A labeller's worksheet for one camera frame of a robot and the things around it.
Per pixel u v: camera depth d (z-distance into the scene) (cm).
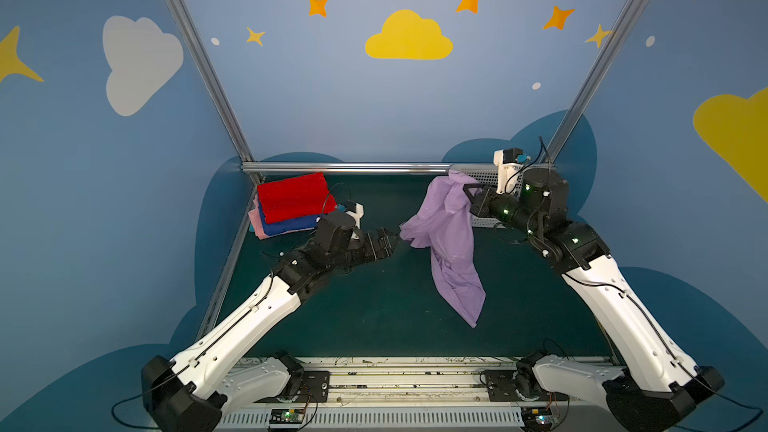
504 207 56
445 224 82
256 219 103
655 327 40
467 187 66
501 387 75
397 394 73
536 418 71
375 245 62
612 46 83
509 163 57
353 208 67
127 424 41
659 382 37
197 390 38
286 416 71
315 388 74
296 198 109
